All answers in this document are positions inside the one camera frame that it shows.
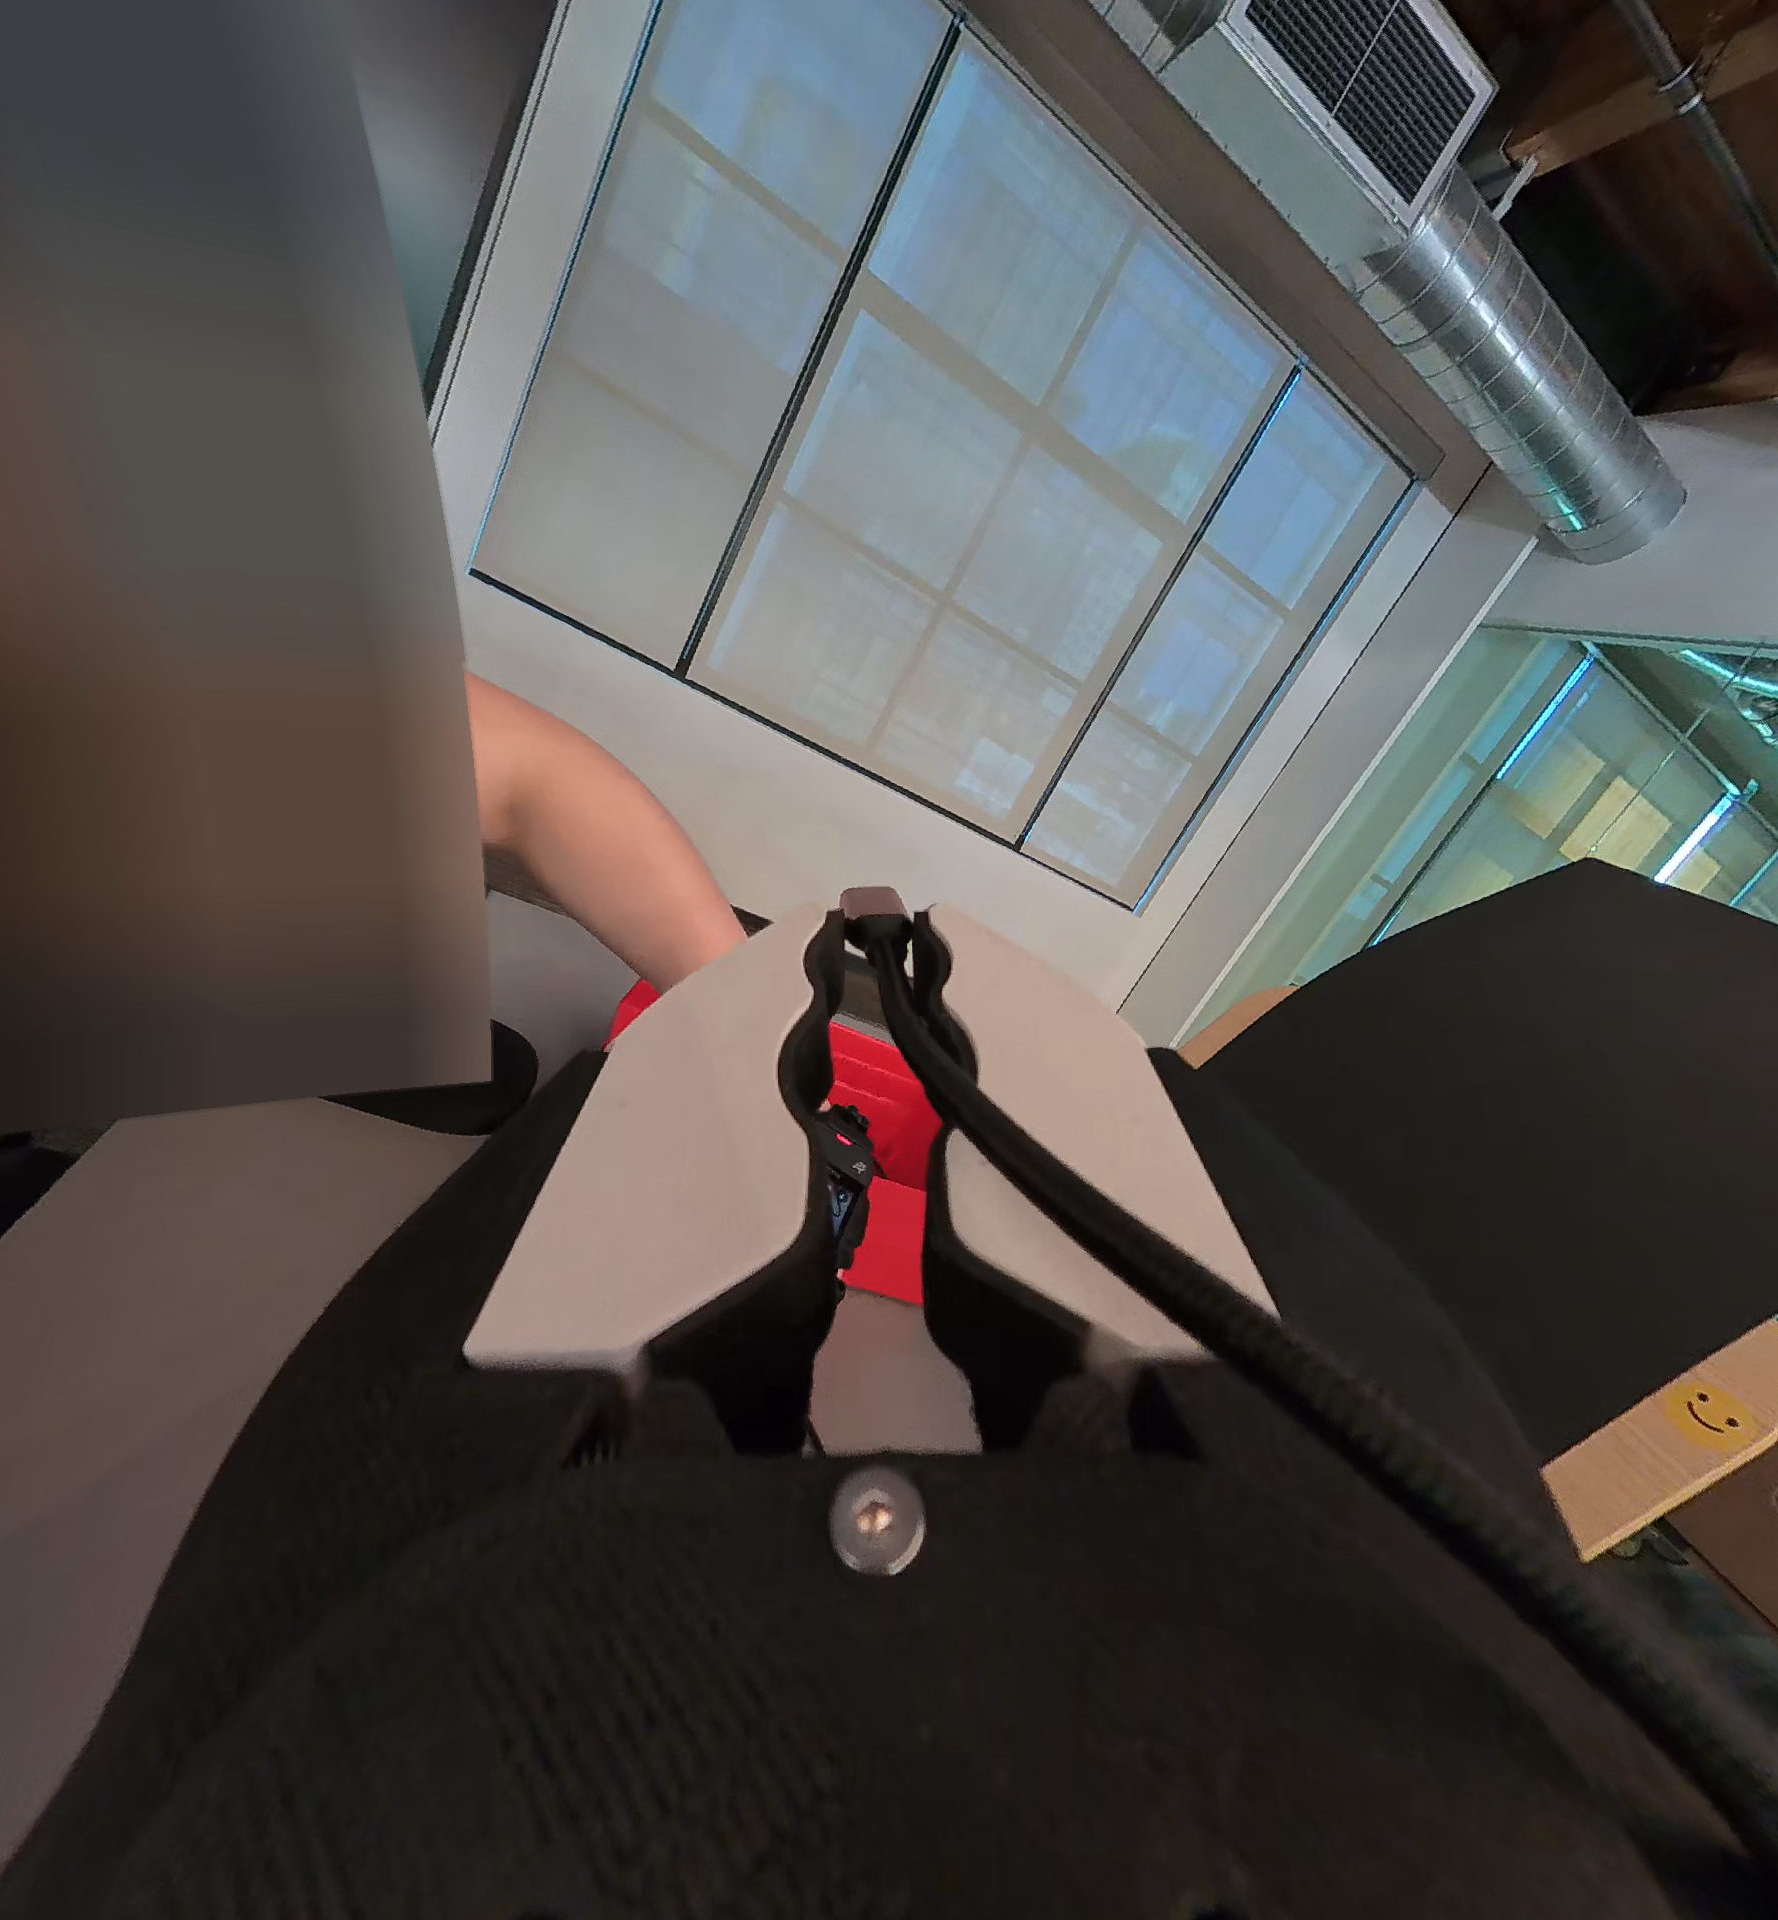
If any person's left forearm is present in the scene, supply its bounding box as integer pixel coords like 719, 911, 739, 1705
465, 672, 750, 995

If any brown cardboard panel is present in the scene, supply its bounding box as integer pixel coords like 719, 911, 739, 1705
1670, 1395, 1778, 1705

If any grey air vent box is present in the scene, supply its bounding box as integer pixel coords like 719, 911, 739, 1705
1091, 0, 1502, 273

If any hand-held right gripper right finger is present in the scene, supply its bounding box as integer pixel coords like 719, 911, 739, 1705
911, 902, 1293, 1453

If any window with white blind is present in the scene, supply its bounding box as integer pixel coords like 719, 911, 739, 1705
467, 0, 1417, 906

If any black wooden backdrop board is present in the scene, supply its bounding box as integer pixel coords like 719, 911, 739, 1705
1182, 858, 1778, 1563

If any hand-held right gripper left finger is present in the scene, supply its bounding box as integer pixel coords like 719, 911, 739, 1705
462, 902, 846, 1453

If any black oval pad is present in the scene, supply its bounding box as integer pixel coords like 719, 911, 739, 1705
324, 1023, 541, 1137

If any silver ventilation duct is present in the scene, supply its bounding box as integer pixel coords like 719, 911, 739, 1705
1346, 157, 1687, 569

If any black cable with orange plug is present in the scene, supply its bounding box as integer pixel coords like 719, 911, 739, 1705
835, 884, 1778, 1920

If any red plastic bin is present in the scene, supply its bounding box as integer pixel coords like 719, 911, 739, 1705
601, 982, 938, 1298

